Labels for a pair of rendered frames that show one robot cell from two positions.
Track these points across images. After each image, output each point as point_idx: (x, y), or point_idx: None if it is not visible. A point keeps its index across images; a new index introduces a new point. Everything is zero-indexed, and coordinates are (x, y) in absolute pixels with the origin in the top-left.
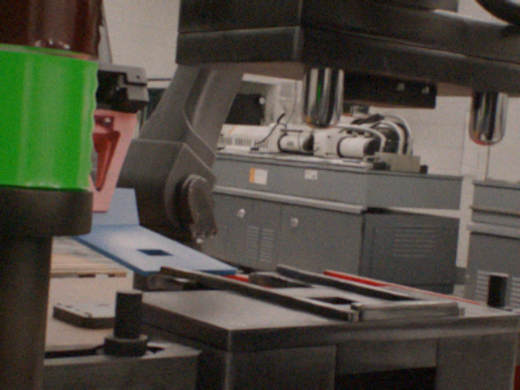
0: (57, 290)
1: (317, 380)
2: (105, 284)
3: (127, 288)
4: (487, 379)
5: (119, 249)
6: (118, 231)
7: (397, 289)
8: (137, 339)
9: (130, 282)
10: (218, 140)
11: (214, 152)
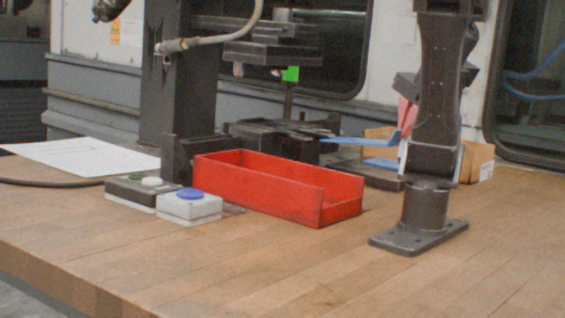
0: (544, 263)
1: None
2: (553, 285)
3: (525, 280)
4: None
5: (364, 139)
6: (383, 142)
7: (258, 131)
8: (298, 119)
9: (557, 299)
10: (415, 119)
11: (412, 125)
